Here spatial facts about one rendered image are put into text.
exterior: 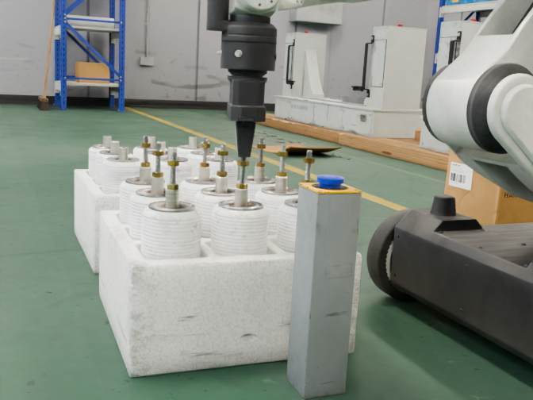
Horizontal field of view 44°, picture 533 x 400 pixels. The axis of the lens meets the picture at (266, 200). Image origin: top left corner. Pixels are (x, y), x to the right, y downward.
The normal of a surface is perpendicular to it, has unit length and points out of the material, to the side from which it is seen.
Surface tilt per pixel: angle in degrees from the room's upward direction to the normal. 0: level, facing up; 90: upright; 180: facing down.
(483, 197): 90
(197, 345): 90
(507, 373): 0
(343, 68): 90
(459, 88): 68
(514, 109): 90
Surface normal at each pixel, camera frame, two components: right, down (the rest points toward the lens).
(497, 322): -0.92, 0.03
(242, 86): 0.12, 0.20
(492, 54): -0.59, -0.70
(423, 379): 0.05, -0.98
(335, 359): 0.35, 0.20
